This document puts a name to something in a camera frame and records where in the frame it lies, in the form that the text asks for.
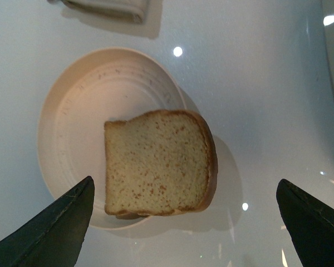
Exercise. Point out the cream round plate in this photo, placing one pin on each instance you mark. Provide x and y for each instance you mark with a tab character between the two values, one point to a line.
105	85

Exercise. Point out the bread slice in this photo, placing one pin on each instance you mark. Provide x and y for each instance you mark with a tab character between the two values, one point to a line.
161	163

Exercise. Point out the beige quilted oven mitt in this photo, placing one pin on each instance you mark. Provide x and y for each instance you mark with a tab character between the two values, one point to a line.
119	11

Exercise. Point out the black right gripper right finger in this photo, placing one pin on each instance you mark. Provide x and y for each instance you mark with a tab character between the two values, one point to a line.
310	223

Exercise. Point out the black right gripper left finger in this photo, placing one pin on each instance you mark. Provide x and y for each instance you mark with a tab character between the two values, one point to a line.
53	237

